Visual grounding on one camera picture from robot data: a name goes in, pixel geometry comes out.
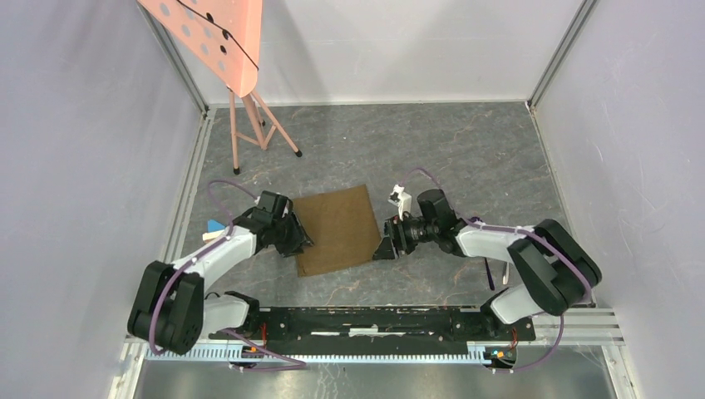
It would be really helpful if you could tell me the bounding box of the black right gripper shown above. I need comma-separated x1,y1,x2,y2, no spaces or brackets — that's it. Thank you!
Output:
371,212,437,261

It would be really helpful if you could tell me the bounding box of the brown cloth napkin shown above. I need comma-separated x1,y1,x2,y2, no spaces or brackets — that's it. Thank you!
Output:
293,185,381,277

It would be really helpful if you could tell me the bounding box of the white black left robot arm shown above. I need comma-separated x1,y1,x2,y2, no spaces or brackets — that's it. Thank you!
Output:
126,191,313,355

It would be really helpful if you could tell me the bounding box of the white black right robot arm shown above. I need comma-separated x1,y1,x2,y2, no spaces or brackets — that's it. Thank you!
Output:
372,185,602,339

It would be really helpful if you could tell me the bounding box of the blue white wooden block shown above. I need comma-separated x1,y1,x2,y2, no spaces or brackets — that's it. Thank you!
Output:
202,219,226,243

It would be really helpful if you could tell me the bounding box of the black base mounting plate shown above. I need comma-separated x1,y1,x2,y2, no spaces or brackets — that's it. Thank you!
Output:
235,306,536,356

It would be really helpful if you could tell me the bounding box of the purple spoon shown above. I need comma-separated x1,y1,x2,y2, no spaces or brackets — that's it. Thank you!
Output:
483,258,495,291

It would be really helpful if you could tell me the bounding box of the silver fork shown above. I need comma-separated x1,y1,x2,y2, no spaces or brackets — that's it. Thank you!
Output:
502,263,510,286

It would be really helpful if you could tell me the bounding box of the pink music stand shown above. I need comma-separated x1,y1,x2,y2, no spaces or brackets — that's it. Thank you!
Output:
139,0,303,175

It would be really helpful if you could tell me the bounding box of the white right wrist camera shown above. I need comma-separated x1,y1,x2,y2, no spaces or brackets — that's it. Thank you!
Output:
387,185,412,220

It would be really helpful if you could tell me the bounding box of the aluminium frame rail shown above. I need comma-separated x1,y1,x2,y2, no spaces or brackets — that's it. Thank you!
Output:
140,7,214,261

